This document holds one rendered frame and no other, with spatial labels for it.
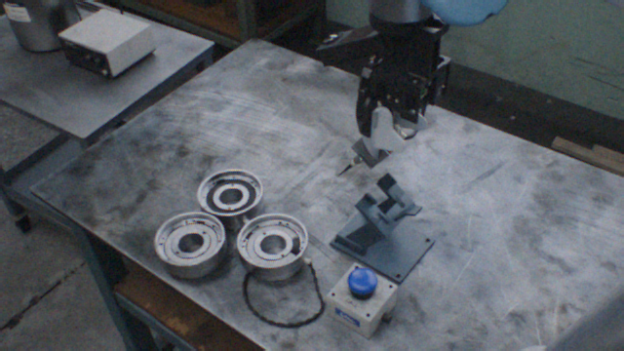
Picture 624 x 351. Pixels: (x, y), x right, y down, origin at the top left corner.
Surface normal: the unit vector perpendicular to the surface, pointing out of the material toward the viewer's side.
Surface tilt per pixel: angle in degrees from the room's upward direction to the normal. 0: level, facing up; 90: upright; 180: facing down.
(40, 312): 0
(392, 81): 90
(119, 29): 0
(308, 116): 0
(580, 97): 90
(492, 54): 90
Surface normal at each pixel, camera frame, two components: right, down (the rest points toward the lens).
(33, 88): -0.04, -0.73
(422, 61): -0.62, 0.56
